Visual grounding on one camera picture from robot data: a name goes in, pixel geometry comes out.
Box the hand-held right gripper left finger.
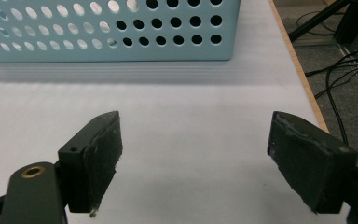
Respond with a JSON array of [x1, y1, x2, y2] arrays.
[[57, 110, 124, 217]]

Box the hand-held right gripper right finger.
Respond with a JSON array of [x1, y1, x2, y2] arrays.
[[267, 110, 358, 215]]

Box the light blue perforated basket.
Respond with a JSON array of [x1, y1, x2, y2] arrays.
[[0, 0, 241, 63]]

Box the black tripod stand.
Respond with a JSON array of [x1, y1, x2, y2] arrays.
[[288, 0, 358, 43]]

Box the black floor cables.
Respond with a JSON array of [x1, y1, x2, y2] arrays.
[[296, 10, 358, 147]]

